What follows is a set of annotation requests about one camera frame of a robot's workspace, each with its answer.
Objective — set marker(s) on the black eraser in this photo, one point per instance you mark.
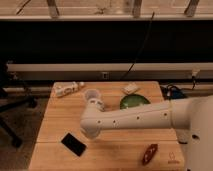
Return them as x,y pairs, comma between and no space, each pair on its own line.
73,144

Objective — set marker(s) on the translucent plastic cup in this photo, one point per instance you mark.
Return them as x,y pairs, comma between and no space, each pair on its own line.
92,93

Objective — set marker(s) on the dark red oblong object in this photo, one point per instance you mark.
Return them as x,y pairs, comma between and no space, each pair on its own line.
149,154

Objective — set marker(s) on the green bowl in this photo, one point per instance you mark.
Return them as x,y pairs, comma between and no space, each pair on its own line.
133,100

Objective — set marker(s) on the blue device on floor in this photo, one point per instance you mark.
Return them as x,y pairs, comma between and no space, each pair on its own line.
176,95

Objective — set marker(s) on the white baseboard heater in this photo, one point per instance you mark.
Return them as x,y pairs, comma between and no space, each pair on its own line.
113,71

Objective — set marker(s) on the small white packet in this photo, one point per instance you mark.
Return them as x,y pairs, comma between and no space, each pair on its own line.
130,88

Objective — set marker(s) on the black office chair base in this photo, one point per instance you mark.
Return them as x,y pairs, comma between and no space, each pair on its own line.
5,78

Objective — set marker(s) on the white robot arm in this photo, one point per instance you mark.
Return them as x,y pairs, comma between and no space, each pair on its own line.
192,114

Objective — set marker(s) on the white crumpled tube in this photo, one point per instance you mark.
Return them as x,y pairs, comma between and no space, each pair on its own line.
61,91

